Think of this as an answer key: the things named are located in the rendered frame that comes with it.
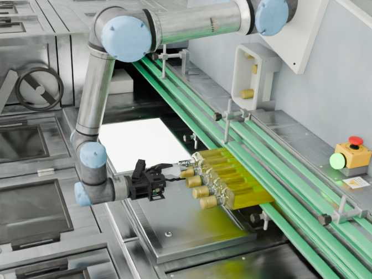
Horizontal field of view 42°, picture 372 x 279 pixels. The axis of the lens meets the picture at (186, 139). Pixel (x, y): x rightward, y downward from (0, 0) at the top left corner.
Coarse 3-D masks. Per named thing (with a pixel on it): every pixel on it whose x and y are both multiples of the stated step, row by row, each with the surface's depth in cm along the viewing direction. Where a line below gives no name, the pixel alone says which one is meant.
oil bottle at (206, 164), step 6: (222, 156) 166; (228, 156) 167; (204, 162) 162; (210, 162) 162; (216, 162) 163; (222, 162) 163; (228, 162) 163; (234, 162) 164; (204, 168) 161; (204, 174) 162
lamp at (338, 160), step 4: (340, 152) 136; (332, 156) 136; (336, 156) 134; (340, 156) 134; (344, 156) 134; (332, 160) 135; (336, 160) 134; (340, 160) 134; (344, 160) 134; (332, 164) 136; (336, 164) 134; (340, 164) 134; (344, 164) 134; (336, 168) 135; (340, 168) 136
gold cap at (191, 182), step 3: (189, 177) 157; (192, 177) 156; (195, 177) 156; (198, 177) 156; (186, 180) 156; (189, 180) 155; (192, 180) 155; (195, 180) 155; (198, 180) 156; (186, 183) 157; (189, 183) 155; (192, 183) 155; (195, 183) 155; (198, 183) 156; (186, 186) 157; (189, 186) 155; (192, 186) 155; (195, 186) 156; (198, 186) 157
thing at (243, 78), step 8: (240, 48) 178; (240, 56) 181; (256, 56) 168; (240, 64) 183; (248, 64) 184; (240, 72) 185; (248, 72) 186; (232, 80) 186; (240, 80) 186; (248, 80) 187; (256, 80) 170; (232, 88) 187; (240, 88) 188; (248, 88) 189; (256, 88) 171; (232, 96) 188; (240, 96) 189; (256, 96) 173; (240, 104) 183; (248, 104) 183
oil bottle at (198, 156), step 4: (216, 148) 172; (220, 148) 172; (224, 148) 172; (196, 152) 169; (200, 152) 169; (204, 152) 169; (208, 152) 169; (212, 152) 170; (216, 152) 170; (220, 152) 170; (224, 152) 170; (228, 152) 170; (192, 156) 168; (196, 156) 167; (200, 156) 167; (204, 156) 167; (208, 156) 167; (212, 156) 167; (216, 156) 168; (196, 160) 166; (200, 160) 166; (196, 164) 166
